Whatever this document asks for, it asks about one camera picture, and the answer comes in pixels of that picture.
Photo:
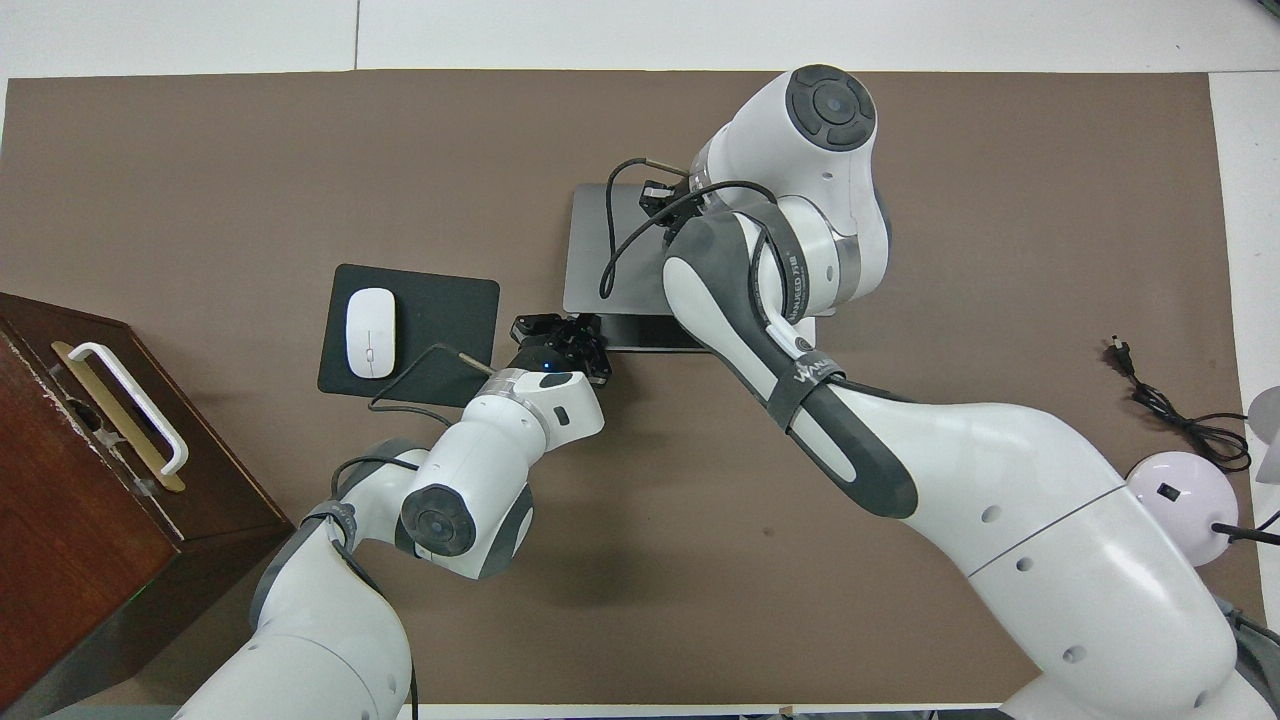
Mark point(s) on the dark brown wooden box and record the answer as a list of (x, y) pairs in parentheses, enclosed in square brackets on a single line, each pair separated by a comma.
[(80, 560)]

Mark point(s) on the white desk lamp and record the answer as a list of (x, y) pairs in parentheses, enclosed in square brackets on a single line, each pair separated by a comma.
[(1190, 500)]

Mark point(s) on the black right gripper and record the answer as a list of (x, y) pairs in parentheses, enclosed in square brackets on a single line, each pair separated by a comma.
[(685, 196)]

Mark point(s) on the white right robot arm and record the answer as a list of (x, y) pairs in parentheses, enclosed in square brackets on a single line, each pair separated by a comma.
[(1050, 520)]

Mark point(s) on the brown table mat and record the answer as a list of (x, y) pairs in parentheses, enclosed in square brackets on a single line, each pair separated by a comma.
[(200, 180)]

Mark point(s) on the black mouse pad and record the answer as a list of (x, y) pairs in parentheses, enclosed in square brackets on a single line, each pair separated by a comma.
[(440, 310)]

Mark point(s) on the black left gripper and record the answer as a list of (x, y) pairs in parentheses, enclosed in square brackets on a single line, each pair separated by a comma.
[(565, 362)]

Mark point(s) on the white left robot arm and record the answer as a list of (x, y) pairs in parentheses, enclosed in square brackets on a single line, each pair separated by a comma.
[(330, 640)]

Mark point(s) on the silver laptop computer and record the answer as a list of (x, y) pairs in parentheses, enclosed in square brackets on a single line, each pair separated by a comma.
[(620, 260)]

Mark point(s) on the white computer mouse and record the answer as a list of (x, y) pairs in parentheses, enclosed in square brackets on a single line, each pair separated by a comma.
[(370, 330)]

